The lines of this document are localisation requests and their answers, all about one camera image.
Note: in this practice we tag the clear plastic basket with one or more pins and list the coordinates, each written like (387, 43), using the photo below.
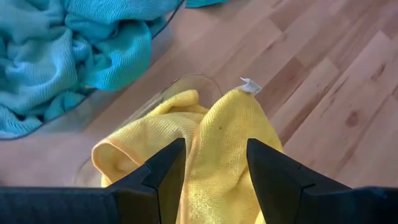
(205, 90)
(157, 39)

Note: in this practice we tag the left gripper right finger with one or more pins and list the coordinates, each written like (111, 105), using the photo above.
(311, 202)

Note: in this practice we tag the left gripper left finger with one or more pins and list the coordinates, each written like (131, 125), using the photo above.
(93, 205)

